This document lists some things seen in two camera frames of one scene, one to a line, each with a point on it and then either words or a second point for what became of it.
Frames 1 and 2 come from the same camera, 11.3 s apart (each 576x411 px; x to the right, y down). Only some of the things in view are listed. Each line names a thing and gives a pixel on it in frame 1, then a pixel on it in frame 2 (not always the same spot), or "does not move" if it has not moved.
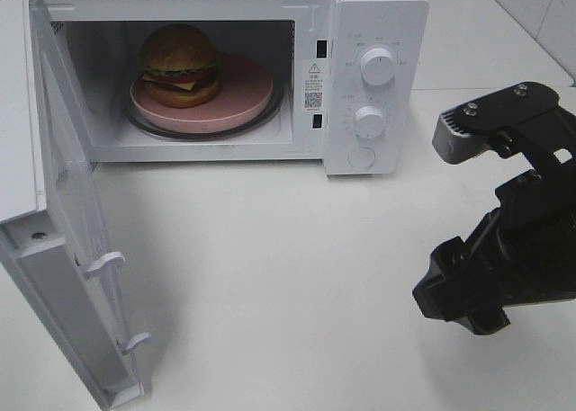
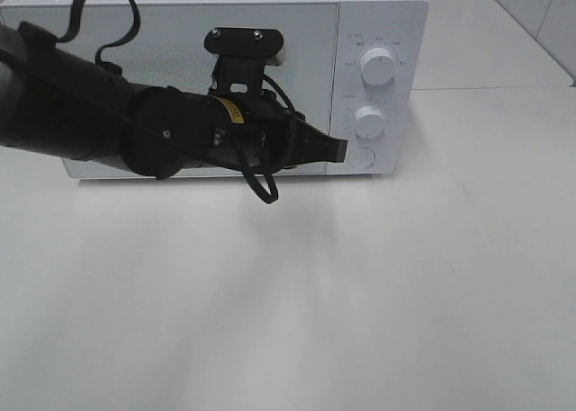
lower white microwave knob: [369, 122] does not move
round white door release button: [362, 157] does not move
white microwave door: [52, 230] to [168, 49]
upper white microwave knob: [378, 67] does not move
